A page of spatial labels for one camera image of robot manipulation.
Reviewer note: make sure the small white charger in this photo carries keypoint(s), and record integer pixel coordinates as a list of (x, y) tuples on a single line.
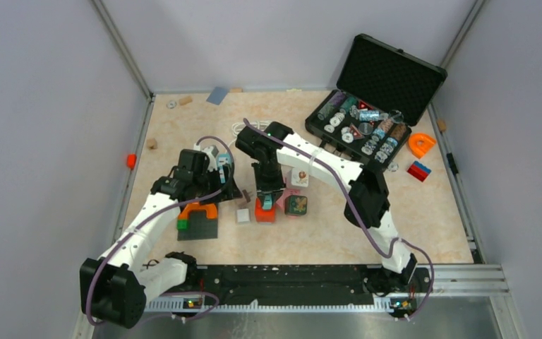
[(243, 216)]

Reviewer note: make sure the teal small plug adapter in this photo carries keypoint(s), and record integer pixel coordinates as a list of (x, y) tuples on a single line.
[(267, 203)]

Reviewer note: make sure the black open case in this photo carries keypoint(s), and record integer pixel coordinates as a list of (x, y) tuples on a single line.
[(382, 92)]

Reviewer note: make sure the dark green cube adapter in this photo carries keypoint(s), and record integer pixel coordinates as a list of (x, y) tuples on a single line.
[(295, 205)]

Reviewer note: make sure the red orange clip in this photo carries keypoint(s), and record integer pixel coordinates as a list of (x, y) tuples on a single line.
[(131, 161)]

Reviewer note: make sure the white cube socket adapter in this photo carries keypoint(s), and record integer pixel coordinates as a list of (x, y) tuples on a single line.
[(298, 179)]

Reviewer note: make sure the pink brown charger plug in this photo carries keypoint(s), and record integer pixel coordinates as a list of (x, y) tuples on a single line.
[(245, 199)]

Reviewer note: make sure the teal power strip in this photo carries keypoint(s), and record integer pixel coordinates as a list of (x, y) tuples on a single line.
[(222, 160)]

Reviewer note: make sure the grey blue card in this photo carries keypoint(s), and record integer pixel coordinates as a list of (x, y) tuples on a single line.
[(217, 95)]

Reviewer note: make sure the wooden block right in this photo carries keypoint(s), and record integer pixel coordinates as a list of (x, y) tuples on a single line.
[(442, 126)]

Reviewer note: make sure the wooden block left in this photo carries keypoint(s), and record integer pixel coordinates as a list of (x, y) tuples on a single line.
[(151, 144)]

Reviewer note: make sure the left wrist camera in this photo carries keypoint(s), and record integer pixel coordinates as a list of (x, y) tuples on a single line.
[(212, 152)]

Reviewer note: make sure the wooden block top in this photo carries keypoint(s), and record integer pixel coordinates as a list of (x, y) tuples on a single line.
[(185, 100)]

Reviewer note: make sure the wooden block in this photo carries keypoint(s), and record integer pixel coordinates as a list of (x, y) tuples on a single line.
[(151, 144), (185, 100), (442, 126)]

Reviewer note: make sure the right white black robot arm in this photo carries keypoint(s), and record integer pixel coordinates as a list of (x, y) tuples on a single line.
[(364, 187)]

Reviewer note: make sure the red blue brick stack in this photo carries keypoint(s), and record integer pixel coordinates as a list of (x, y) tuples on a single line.
[(419, 171)]

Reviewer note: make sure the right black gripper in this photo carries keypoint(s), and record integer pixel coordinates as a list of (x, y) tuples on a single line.
[(276, 188)]

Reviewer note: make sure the orange arch block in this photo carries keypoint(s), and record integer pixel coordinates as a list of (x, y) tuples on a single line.
[(210, 210)]

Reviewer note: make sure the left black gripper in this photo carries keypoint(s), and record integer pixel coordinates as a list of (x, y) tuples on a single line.
[(230, 193)]

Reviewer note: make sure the green small brick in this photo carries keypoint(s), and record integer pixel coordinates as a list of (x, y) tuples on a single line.
[(182, 225)]

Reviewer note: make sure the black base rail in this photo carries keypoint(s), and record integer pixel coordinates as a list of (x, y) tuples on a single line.
[(301, 285)]

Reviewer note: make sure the orange arch toy right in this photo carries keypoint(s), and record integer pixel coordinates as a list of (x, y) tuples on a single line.
[(420, 144)]

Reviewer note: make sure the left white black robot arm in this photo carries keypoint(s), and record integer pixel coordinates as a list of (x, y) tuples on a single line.
[(115, 288)]

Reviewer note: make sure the pink triangular power strip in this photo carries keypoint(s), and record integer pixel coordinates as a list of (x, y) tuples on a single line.
[(285, 196)]

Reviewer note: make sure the red cube socket adapter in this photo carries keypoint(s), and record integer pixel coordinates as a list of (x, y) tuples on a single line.
[(265, 216)]

